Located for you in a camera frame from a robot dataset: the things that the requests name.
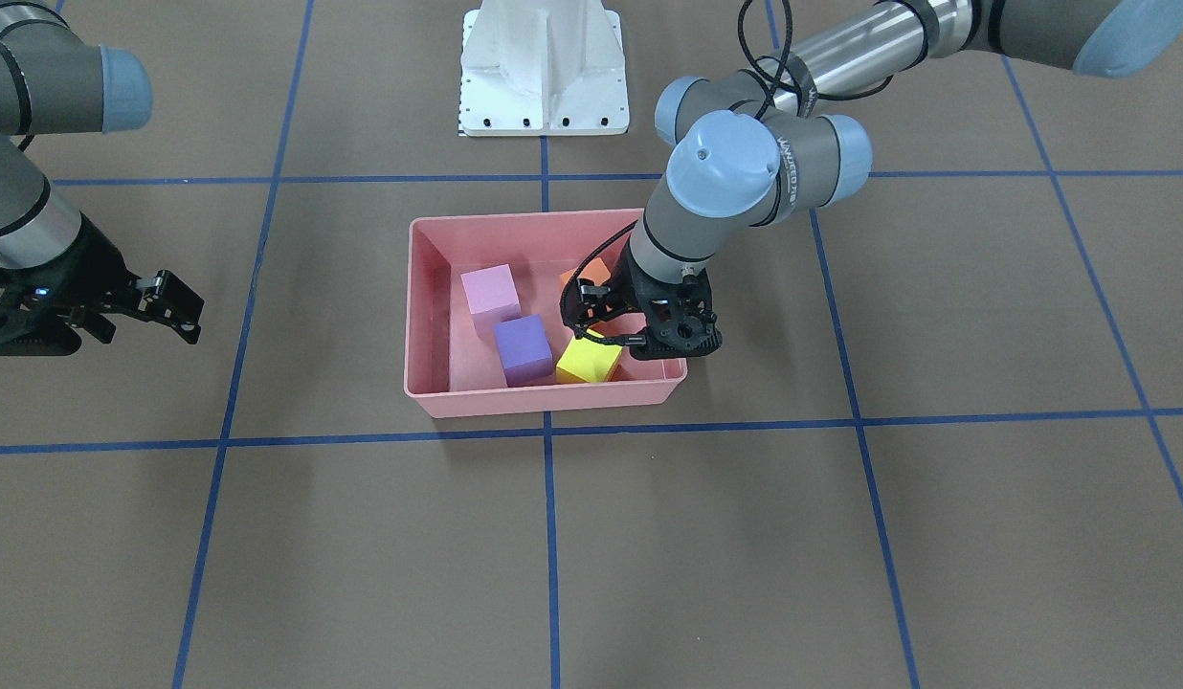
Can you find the orange foam block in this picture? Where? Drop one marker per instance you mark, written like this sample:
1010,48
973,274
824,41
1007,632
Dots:
597,271

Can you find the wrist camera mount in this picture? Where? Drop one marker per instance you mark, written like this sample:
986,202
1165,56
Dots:
31,324
693,333

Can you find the pink foam block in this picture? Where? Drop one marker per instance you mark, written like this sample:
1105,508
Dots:
492,297

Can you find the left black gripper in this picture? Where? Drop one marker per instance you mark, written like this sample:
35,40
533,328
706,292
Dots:
637,284

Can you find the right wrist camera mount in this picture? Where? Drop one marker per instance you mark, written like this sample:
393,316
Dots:
31,324

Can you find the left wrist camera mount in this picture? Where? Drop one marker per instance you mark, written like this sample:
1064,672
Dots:
693,333

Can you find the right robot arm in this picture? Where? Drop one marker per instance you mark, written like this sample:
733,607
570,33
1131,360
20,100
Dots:
53,83

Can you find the purple foam block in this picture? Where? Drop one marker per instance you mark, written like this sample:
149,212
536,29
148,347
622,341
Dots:
524,352

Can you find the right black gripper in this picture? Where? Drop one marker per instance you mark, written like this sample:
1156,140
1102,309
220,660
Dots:
92,269

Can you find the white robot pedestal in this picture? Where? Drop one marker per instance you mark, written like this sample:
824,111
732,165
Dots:
542,69

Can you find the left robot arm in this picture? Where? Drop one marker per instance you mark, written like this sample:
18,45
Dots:
748,150

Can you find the pink plastic bin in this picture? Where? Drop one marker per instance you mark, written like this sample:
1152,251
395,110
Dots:
451,371

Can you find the yellow foam block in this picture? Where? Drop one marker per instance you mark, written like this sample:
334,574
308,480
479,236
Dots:
587,361

